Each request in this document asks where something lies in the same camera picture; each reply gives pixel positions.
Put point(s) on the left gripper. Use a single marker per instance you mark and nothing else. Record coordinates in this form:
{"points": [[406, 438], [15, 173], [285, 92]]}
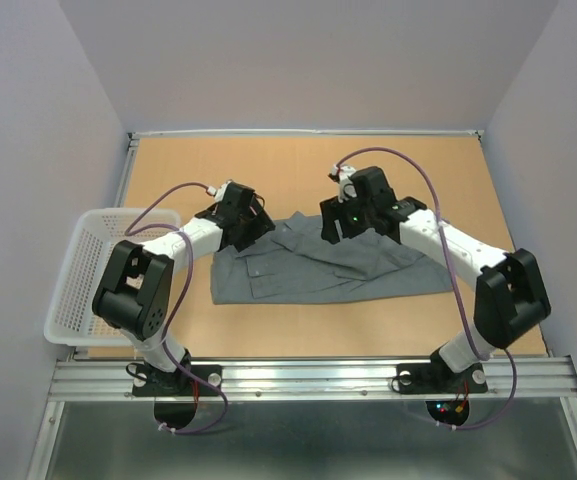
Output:
{"points": [[260, 225]]}

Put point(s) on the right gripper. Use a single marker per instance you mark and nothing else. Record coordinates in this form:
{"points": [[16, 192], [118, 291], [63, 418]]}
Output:
{"points": [[332, 210]]}

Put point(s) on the grey long sleeve shirt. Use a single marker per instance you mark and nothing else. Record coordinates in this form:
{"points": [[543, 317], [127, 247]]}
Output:
{"points": [[293, 265]]}

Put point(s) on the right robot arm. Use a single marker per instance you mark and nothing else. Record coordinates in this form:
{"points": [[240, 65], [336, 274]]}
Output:
{"points": [[510, 295]]}

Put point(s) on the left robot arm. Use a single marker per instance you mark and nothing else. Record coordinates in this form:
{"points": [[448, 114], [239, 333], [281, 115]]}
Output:
{"points": [[134, 290]]}

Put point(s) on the white plastic basket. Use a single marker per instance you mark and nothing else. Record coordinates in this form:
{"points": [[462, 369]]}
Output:
{"points": [[70, 320]]}

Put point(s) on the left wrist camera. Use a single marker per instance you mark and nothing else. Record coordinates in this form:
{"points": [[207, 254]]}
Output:
{"points": [[217, 193]]}

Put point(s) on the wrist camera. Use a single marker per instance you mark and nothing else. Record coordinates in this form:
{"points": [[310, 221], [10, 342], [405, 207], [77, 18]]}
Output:
{"points": [[342, 176], [217, 193]]}

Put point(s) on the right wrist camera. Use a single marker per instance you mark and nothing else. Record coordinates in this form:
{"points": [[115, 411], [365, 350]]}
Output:
{"points": [[342, 176]]}

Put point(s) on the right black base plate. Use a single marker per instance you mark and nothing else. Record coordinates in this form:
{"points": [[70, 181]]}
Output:
{"points": [[426, 378]]}

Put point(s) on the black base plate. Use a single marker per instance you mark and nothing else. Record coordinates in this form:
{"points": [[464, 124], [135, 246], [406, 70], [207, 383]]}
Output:
{"points": [[426, 378], [150, 382]]}

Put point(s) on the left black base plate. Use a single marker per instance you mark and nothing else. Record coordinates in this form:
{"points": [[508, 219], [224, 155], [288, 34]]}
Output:
{"points": [[150, 382]]}

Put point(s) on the aluminium mounting rail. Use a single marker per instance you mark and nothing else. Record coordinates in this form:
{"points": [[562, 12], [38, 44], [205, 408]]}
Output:
{"points": [[317, 380]]}

